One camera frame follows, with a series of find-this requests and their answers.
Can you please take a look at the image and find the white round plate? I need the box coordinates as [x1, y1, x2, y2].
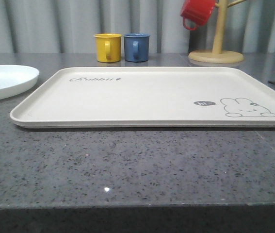
[0, 65, 39, 100]

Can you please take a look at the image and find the cream rabbit serving tray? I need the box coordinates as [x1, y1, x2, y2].
[10, 67, 275, 128]

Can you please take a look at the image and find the blue mug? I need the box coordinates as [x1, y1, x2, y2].
[123, 33, 150, 62]

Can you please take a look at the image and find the yellow mug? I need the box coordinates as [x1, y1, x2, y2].
[94, 33, 122, 63]

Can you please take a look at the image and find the wooden mug tree stand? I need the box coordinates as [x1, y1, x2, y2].
[188, 0, 245, 64]

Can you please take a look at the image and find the red mug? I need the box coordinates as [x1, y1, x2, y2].
[180, 0, 216, 31]

